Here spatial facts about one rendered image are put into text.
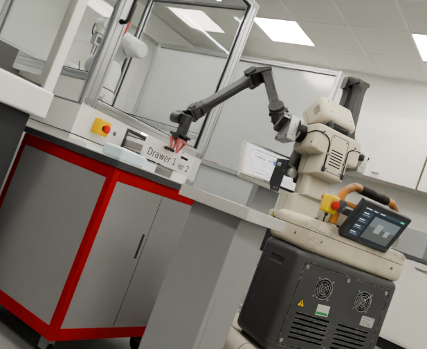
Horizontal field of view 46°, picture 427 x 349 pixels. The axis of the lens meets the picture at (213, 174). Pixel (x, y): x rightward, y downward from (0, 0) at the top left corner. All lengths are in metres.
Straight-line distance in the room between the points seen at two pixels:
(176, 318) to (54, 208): 0.63
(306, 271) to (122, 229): 0.70
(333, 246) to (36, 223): 1.13
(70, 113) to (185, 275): 1.07
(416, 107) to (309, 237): 4.32
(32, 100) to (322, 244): 1.19
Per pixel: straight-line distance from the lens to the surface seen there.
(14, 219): 2.12
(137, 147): 2.54
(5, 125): 1.97
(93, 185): 1.83
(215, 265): 1.62
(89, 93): 2.41
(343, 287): 2.05
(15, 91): 1.89
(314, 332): 2.03
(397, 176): 5.51
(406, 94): 6.16
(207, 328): 1.67
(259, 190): 3.33
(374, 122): 5.73
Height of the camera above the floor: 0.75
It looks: 3 degrees up
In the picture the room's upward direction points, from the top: 21 degrees clockwise
